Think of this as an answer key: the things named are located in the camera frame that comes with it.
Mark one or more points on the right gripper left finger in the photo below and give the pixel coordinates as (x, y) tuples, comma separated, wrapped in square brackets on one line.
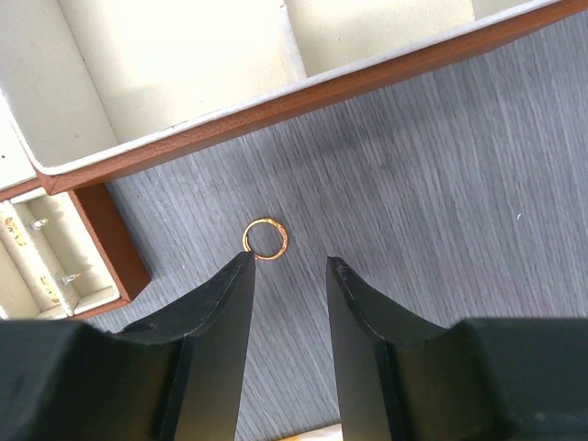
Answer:
[(176, 374)]

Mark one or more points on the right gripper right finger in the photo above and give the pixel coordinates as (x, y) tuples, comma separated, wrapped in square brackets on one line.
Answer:
[(401, 377)]

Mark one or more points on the brown jewelry tray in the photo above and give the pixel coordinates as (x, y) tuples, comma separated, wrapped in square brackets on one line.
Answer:
[(65, 256)]

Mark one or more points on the brown jewelry box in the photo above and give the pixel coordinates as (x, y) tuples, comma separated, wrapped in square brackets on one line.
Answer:
[(94, 90)]

